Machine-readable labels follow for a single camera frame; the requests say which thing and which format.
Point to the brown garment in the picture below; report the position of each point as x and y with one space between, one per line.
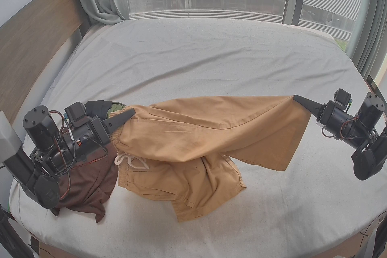
87 187

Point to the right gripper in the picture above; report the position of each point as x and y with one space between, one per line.
334 116

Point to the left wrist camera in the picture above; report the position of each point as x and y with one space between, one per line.
75 113

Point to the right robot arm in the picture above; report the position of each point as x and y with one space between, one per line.
370 108

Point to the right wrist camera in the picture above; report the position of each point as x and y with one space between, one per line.
343 96

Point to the black garment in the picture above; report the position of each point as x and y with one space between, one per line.
98 108

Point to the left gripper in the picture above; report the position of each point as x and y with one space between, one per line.
86 135

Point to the tan shorts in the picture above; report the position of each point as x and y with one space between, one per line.
211 135

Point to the bed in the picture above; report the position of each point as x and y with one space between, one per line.
211 69

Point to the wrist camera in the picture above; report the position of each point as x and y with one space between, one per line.
343 96
75 113

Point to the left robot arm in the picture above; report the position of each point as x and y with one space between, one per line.
21 166

